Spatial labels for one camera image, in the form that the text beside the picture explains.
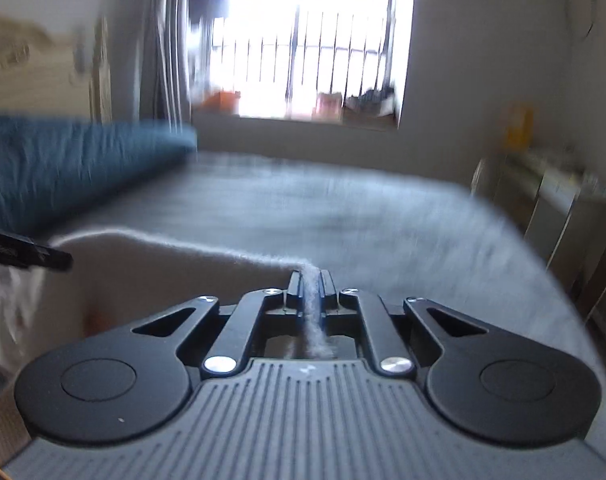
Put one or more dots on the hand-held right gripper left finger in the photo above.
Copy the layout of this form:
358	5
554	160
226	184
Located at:
294	302

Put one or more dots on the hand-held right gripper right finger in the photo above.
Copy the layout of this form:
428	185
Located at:
327	302

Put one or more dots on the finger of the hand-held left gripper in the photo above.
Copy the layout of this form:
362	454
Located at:
28	255

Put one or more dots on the beige ribbed sweater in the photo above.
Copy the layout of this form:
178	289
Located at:
158	280

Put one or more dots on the beige headboard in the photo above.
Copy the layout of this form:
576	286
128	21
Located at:
28	70

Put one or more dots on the pink box on sill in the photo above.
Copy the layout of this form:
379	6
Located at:
329	106

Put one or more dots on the dark clutter on sill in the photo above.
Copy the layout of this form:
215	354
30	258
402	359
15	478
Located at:
372	101

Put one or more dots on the orange thing on sill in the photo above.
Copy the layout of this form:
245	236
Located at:
223	101

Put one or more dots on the cluttered shelf unit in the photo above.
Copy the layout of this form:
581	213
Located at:
558	210

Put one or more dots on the grey curtain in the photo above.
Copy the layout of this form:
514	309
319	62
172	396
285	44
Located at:
170	40

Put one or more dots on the yellow bag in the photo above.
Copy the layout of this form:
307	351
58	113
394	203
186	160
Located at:
519	127

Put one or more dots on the window with metal bars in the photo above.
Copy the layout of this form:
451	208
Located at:
308	35

